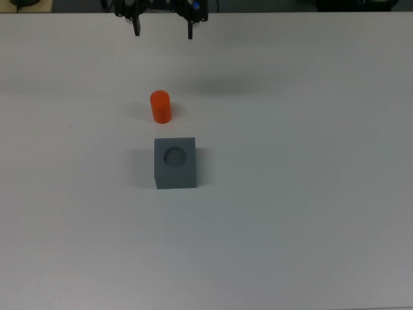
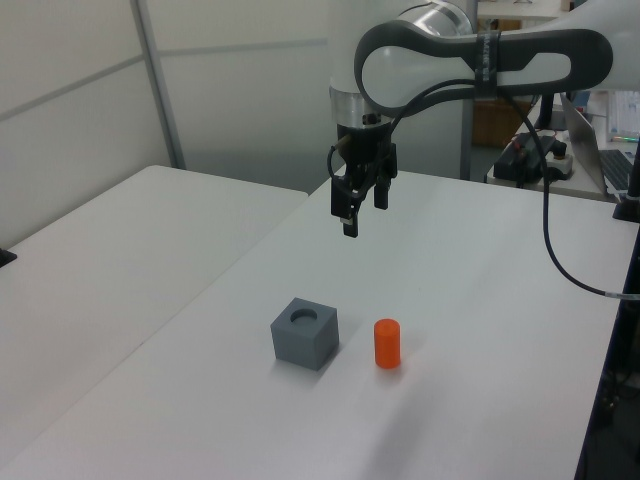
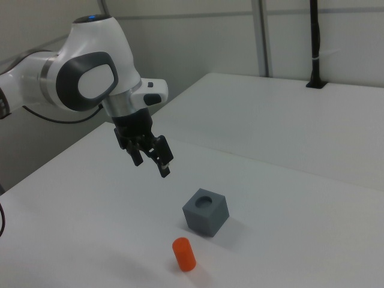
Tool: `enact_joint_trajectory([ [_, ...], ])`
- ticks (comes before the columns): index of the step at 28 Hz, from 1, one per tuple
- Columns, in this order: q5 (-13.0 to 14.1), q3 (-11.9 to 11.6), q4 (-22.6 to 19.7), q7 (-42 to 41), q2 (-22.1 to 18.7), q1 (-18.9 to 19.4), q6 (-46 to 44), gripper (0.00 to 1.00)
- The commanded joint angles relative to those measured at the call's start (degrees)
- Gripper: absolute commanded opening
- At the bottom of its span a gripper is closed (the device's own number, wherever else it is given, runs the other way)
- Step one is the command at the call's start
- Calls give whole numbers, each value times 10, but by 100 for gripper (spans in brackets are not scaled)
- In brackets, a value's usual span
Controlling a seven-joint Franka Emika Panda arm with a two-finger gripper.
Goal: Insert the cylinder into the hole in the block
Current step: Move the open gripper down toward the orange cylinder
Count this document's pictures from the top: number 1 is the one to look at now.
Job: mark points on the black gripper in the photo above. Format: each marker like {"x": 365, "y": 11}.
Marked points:
{"x": 160, "y": 3}

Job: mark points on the orange cylinder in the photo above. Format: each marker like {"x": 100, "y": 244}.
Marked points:
{"x": 160, "y": 107}

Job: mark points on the grey block with round hole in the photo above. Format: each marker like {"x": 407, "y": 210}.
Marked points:
{"x": 175, "y": 168}

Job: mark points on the black round base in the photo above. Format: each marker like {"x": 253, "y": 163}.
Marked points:
{"x": 23, "y": 2}

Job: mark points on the large dark object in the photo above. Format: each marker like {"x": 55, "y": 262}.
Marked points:
{"x": 355, "y": 4}

